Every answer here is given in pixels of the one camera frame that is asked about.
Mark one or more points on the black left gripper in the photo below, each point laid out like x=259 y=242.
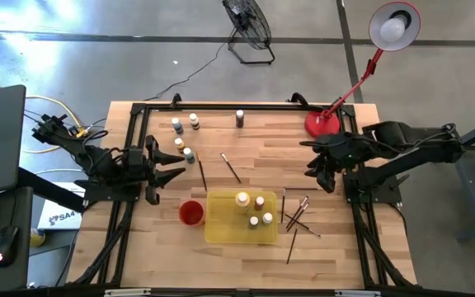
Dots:
x=138 y=165

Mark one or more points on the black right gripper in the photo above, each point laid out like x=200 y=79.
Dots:
x=340 y=154

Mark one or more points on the red paint bottle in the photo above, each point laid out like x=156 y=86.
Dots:
x=259 y=202

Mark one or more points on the small white paint bottle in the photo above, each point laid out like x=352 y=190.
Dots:
x=266 y=218

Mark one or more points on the large yellow paint bottle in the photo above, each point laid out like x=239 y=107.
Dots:
x=242 y=201

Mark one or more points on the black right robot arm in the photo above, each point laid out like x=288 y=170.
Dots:
x=406 y=144

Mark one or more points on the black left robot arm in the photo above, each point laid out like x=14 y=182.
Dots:
x=97 y=163

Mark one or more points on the teal paint bottle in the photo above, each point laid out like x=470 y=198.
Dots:
x=188 y=154

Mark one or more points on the small yellow paint bottle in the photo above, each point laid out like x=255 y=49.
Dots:
x=179 y=144

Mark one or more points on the blue paint bottle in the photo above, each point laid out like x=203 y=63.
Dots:
x=177 y=125

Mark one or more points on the red desk lamp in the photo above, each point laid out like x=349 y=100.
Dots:
x=322 y=123

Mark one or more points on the orange plastic cup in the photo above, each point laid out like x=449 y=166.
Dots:
x=191 y=213

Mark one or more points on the single brown stick centre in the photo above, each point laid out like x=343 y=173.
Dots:
x=231 y=168

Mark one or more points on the yellow translucent plastic bin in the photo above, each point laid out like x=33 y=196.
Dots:
x=229 y=231

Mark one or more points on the yellow power plug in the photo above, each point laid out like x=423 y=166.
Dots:
x=81 y=132

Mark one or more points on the white printed box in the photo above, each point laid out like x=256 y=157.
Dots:
x=62 y=216

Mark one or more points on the yellow round object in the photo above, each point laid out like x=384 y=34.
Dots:
x=37 y=238

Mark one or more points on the dark grey side desk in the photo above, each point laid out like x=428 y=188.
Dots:
x=15 y=206

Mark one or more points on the black floor fan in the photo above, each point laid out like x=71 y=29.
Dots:
x=247 y=22

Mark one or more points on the black computer mouse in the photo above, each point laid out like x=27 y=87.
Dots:
x=6 y=243

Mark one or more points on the black frame clamp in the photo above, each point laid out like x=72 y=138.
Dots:
x=175 y=100

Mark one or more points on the black table edge rail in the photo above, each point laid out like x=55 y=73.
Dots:
x=180 y=293

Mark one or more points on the white metal bracket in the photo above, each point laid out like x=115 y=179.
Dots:
x=357 y=293
x=126 y=292

